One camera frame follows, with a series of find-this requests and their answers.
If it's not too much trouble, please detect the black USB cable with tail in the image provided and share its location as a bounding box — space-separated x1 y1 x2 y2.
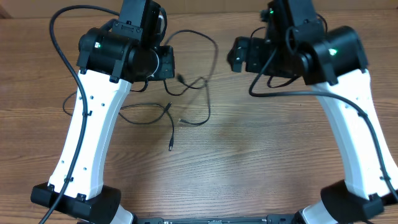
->
62 91 175 152

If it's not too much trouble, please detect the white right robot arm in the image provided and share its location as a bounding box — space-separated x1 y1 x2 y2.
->
227 0 397 223

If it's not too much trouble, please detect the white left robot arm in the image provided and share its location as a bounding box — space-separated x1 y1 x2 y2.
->
30 0 175 224

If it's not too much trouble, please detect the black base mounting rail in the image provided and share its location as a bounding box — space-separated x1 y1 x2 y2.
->
132 214 297 224

